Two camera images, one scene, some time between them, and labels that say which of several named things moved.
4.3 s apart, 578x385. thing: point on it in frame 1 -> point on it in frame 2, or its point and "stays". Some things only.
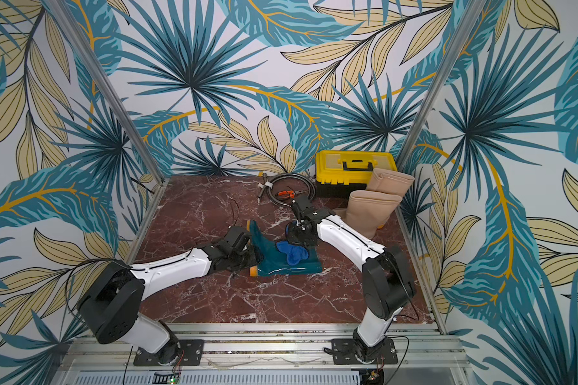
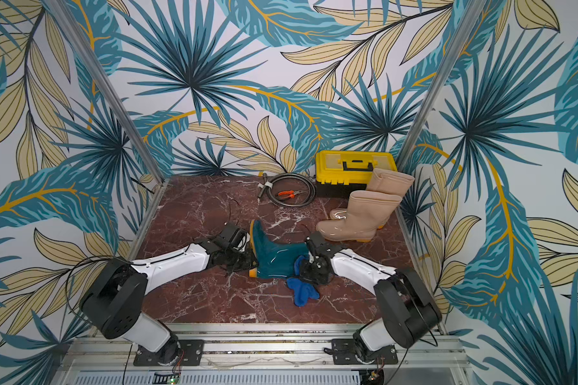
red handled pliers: x=286 y=194 stays
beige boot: x=368 y=211 stays
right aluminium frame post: x=435 y=94 stays
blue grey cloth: x=294 y=253 -> x=302 y=290
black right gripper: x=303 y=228 -> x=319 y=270
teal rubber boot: x=274 y=261 stays
